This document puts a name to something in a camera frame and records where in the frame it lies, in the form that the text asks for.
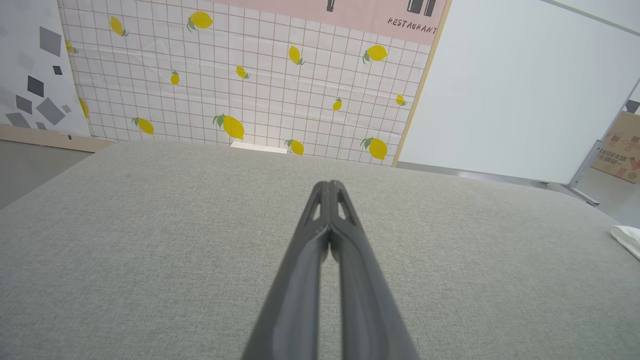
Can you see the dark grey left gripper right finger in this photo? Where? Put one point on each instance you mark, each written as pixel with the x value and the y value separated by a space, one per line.
pixel 365 300

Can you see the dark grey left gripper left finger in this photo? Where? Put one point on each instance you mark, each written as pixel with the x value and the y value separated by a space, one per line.
pixel 295 300

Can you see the white garment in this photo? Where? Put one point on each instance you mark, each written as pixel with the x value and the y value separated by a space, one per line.
pixel 629 239

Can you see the lemon print grid backdrop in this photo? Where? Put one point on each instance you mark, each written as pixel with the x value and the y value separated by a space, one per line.
pixel 250 95

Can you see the beige wooden baseboard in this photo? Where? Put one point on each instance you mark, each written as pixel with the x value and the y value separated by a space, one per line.
pixel 50 139

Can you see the printed cardboard box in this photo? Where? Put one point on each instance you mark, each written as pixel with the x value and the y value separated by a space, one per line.
pixel 622 150

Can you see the white panel grey geometric shapes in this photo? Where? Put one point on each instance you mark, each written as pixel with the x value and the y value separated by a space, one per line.
pixel 30 75

